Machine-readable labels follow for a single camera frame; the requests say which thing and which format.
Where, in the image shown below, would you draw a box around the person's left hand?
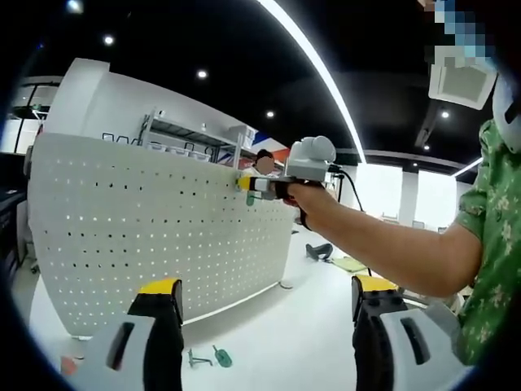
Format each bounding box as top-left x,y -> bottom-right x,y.
59,355 -> 79,376

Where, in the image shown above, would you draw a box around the person's right hand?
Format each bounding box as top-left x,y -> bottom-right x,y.
284,182 -> 343,231

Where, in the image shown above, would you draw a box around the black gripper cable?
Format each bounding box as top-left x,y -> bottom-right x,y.
326,163 -> 374,277

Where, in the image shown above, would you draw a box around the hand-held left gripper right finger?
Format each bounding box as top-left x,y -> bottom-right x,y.
351,275 -> 473,391

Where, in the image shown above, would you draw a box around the white worn device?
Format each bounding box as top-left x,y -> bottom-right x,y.
491,75 -> 521,155

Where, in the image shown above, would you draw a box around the short ceiling light strip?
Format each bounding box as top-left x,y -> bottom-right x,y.
453,156 -> 484,178

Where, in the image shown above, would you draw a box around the yellow-green cloth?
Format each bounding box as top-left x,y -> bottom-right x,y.
331,255 -> 366,273

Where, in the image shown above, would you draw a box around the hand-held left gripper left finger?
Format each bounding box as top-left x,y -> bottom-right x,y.
81,278 -> 185,391

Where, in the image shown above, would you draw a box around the white perforated mounting plate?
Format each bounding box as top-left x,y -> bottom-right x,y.
24,132 -> 296,341

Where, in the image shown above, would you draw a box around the grey metal shelf rack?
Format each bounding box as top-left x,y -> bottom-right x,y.
140,108 -> 261,172

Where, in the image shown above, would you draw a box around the long ceiling light strip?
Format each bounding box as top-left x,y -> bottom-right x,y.
256,0 -> 367,164

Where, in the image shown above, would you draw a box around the round ceiling spotlights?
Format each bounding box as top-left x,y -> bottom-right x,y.
67,0 -> 451,169

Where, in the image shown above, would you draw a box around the dark grey curved bracket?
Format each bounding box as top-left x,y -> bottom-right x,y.
305,243 -> 334,262

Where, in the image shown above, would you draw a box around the ceiling air conditioner vent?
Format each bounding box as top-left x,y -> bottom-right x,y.
427,60 -> 500,109

